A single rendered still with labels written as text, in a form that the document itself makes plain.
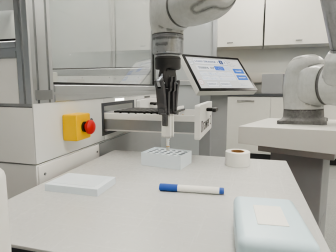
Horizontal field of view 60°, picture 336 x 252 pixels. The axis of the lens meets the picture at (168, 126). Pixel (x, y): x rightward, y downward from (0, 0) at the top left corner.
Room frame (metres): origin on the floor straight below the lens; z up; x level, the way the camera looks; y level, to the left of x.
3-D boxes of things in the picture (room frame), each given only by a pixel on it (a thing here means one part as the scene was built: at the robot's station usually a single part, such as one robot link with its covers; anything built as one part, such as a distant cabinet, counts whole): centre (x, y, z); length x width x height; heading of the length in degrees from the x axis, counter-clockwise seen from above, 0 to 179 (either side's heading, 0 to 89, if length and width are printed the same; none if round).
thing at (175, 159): (0.83, 0.00, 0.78); 0.12 x 0.08 x 0.04; 64
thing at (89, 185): (0.63, 0.19, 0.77); 0.13 x 0.09 x 0.02; 75
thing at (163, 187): (0.60, -0.05, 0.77); 0.14 x 0.02 x 0.02; 79
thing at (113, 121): (1.10, 0.07, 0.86); 0.40 x 0.26 x 0.06; 74
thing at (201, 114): (1.04, -0.13, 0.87); 0.29 x 0.02 x 0.11; 164
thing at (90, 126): (0.80, 0.22, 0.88); 0.04 x 0.03 x 0.04; 164
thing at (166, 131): (0.85, 0.00, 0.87); 0.03 x 0.01 x 0.07; 64
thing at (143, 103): (1.43, 0.09, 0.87); 0.29 x 0.02 x 0.11; 164
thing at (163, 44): (0.86, 0.00, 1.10); 0.09 x 0.09 x 0.06
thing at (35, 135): (1.30, 0.63, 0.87); 1.02 x 0.95 x 0.14; 164
